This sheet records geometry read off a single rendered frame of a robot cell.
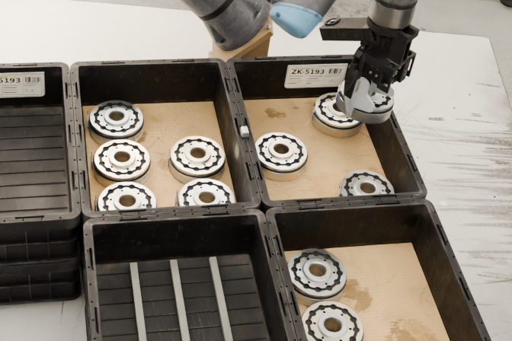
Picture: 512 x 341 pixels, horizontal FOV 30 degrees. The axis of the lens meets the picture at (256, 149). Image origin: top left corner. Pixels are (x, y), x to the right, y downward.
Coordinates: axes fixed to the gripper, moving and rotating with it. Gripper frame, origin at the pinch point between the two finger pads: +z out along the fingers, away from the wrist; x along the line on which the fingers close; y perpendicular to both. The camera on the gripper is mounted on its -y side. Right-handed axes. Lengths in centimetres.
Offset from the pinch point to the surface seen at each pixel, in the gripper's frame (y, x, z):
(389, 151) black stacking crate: 6.9, 5.6, 11.3
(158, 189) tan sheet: -19.4, -29.8, 16.6
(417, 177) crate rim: 16.3, -1.4, 6.3
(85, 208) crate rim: -18, -48, 7
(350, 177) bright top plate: 4.8, -3.7, 13.4
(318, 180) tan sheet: -0.3, -6.2, 16.4
